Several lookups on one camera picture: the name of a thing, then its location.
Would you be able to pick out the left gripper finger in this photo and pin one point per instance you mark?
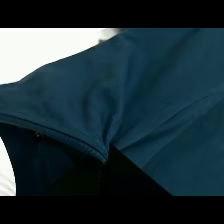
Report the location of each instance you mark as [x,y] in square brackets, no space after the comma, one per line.
[131,180]

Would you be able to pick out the blue T-shirt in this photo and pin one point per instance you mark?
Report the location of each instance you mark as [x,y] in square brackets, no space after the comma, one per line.
[140,86]

